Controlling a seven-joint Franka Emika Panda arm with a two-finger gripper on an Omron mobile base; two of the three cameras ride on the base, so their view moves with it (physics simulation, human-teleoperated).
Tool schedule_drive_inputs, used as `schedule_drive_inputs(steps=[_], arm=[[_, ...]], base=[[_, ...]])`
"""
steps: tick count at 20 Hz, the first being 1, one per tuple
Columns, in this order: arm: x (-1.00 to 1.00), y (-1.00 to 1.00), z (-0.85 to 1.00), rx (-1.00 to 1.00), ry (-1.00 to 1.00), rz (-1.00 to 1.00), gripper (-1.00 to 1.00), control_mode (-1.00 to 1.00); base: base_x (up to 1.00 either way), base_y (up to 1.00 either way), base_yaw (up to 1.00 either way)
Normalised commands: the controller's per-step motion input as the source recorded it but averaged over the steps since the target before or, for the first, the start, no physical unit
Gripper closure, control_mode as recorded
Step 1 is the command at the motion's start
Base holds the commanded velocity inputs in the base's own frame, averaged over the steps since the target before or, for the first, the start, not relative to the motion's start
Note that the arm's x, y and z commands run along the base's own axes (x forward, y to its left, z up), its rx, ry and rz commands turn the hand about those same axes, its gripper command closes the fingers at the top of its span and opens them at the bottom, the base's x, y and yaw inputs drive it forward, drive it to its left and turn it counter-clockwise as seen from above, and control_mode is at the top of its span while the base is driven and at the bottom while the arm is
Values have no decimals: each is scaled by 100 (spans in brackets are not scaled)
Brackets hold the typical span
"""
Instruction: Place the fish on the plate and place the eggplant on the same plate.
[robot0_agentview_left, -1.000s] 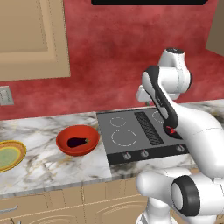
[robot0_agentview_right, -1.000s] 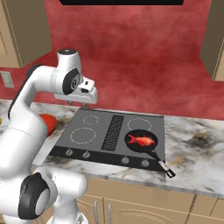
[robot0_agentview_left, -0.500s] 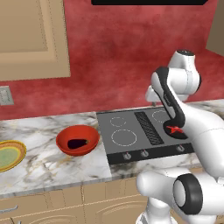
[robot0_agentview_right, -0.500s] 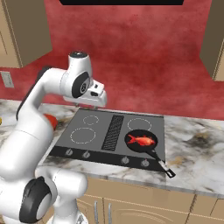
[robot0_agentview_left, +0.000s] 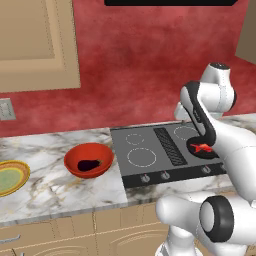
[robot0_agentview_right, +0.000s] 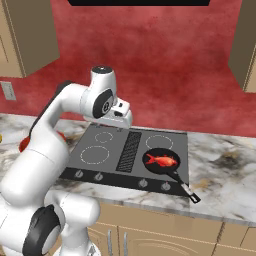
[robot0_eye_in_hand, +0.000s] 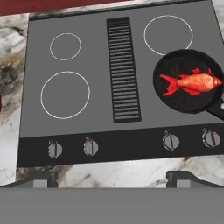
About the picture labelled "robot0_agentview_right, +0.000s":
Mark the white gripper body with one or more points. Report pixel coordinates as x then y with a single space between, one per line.
116 120

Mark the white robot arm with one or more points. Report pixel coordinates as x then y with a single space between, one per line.
46 156

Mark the red plate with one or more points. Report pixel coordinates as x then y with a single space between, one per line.
61 137

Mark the red fish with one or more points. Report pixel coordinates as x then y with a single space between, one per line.
163 160

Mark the grey hob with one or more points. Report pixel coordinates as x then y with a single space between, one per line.
100 140

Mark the black frying pan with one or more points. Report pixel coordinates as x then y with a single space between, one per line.
150 166

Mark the grey hob knob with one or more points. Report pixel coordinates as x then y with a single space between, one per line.
165 186
98 176
143 182
79 173

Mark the tan drawer front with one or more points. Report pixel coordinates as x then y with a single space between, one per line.
160 218
238 233

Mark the yellow object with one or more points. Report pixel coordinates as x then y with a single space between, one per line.
1 137

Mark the tan cupboard door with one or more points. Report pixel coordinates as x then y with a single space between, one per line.
166 245
100 240

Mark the black range hood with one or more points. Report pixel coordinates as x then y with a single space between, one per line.
140 2

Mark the grey wall outlet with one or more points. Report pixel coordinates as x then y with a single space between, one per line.
8 90

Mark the tan wall cupboard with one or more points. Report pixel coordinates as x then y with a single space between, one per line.
30 33
245 43

